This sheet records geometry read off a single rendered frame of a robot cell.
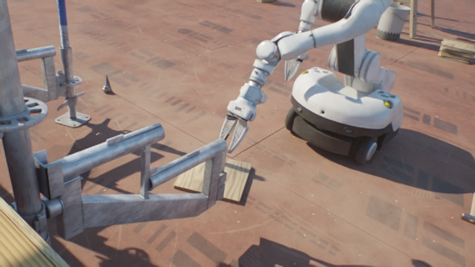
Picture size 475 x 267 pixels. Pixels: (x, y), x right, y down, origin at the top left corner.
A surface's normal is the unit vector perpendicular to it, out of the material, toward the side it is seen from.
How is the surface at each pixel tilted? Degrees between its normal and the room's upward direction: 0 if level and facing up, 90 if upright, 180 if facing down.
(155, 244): 0
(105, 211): 90
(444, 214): 0
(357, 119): 91
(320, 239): 0
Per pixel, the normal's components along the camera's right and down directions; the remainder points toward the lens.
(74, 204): 0.77, 0.40
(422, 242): 0.11, -0.85
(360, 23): -0.15, 0.49
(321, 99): -0.47, -0.25
